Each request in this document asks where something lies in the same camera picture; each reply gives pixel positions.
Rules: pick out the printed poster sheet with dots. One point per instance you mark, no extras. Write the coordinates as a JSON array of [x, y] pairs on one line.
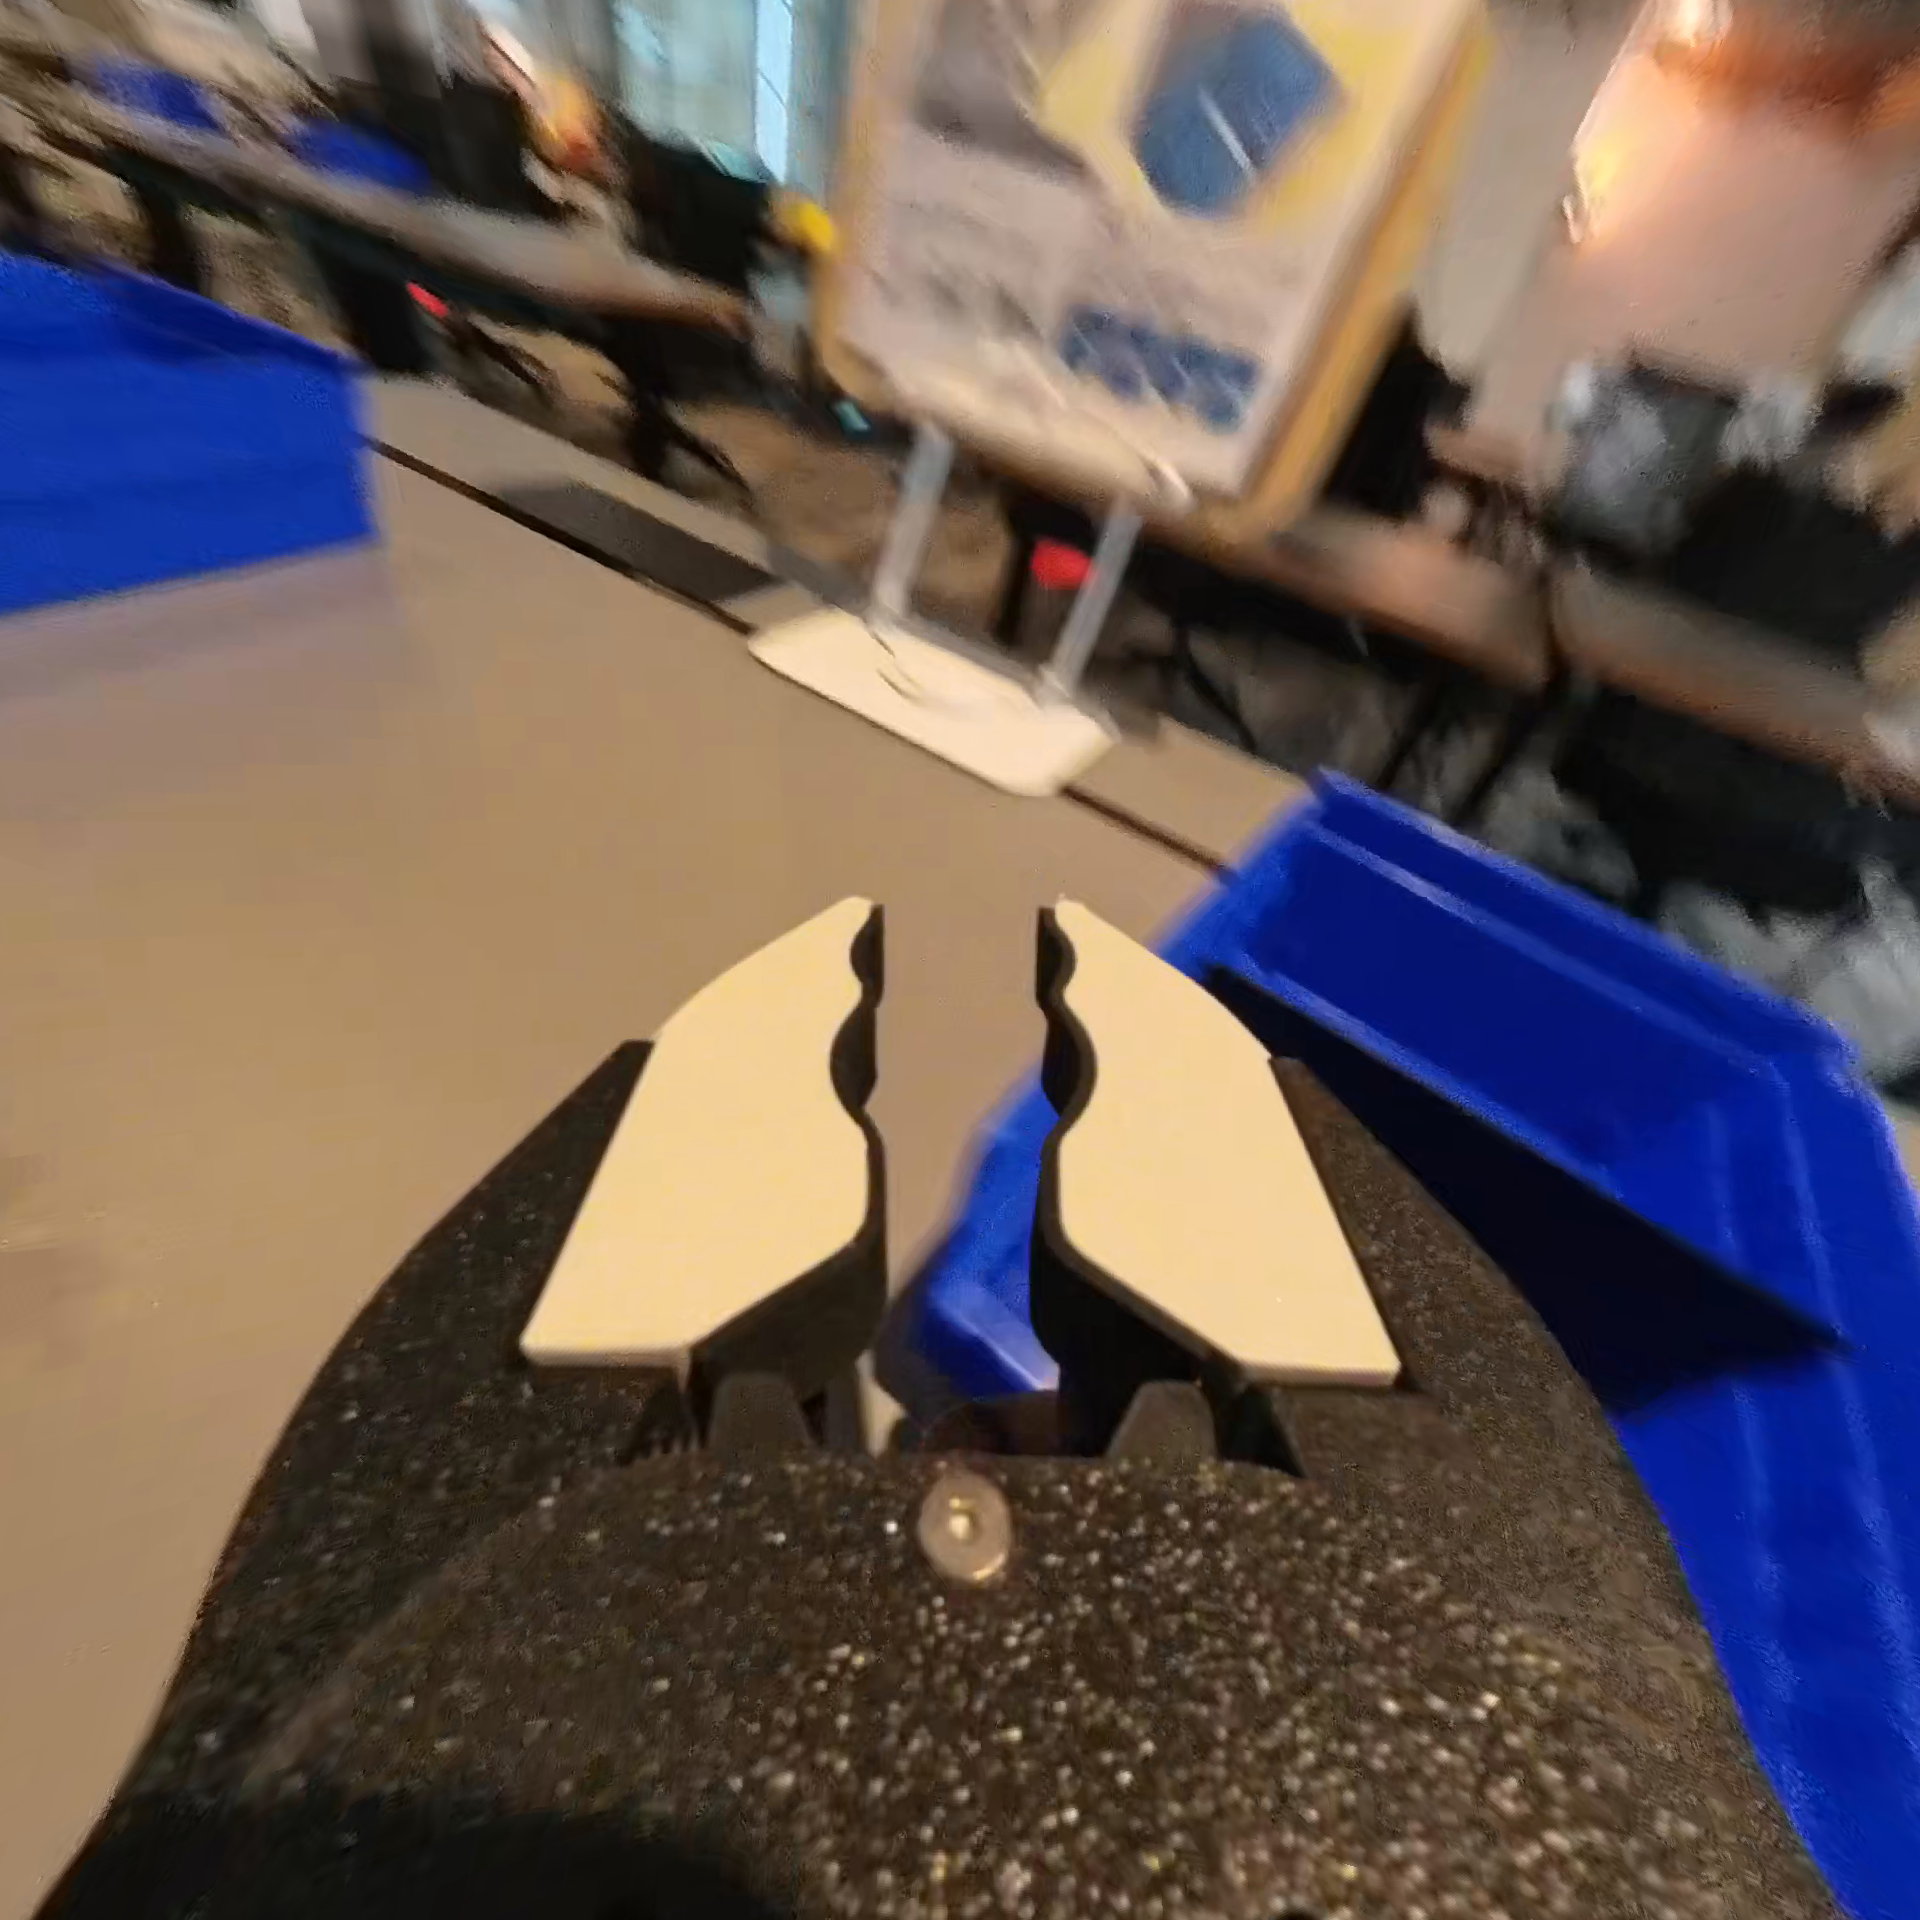
[[1140, 210]]

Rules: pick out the blue plastic storage bin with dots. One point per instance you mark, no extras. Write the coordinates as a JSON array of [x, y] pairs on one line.
[[1681, 1259], [152, 420]]

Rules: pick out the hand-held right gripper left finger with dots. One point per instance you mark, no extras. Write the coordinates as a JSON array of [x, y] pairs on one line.
[[736, 1186]]

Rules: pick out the wooden desk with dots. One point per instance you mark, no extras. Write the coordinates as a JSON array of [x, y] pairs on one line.
[[1441, 601]]

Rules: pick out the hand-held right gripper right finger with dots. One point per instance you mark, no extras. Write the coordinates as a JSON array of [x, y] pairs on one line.
[[1201, 1186]]

